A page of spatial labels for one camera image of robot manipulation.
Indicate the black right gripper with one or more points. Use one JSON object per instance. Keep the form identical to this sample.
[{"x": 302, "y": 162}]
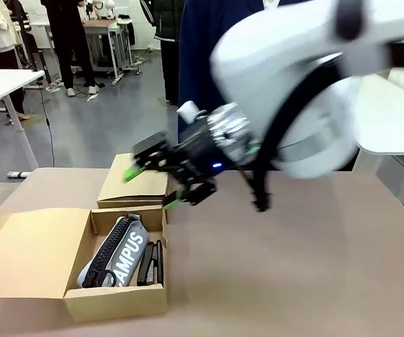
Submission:
[{"x": 196, "y": 154}]

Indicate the white table with white legs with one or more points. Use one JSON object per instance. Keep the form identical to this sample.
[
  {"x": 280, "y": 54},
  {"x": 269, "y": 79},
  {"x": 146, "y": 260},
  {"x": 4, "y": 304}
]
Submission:
[{"x": 2, "y": 82}]

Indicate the white height adjustable desk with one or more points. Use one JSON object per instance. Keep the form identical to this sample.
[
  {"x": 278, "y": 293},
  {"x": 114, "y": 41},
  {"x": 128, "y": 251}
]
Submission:
[{"x": 100, "y": 24}]

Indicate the bystander in dark striped jacket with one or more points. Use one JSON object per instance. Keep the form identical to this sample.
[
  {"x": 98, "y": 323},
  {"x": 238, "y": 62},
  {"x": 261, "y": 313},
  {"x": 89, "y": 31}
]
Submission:
[{"x": 167, "y": 42}]

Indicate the person in blue jacket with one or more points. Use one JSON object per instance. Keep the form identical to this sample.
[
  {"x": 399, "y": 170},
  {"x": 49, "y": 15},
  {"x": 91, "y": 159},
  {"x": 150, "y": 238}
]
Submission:
[{"x": 195, "y": 52}]

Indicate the black stapler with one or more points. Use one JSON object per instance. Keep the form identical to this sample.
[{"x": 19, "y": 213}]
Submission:
[{"x": 149, "y": 263}]

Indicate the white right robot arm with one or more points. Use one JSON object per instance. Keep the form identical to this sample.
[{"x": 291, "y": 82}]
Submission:
[{"x": 293, "y": 70}]

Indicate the grey CAMPUS pouch black zipper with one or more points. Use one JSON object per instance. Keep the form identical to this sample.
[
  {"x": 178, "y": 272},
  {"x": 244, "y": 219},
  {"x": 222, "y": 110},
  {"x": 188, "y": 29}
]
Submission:
[{"x": 125, "y": 249}]

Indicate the brown cardboard box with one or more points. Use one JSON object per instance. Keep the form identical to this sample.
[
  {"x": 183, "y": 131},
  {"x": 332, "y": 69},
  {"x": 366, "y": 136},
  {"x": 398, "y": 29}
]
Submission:
[
  {"x": 132, "y": 189},
  {"x": 30, "y": 252}
]

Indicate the bystander in black clothes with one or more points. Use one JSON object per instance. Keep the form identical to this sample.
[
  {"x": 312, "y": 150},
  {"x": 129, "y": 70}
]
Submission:
[{"x": 65, "y": 35}]

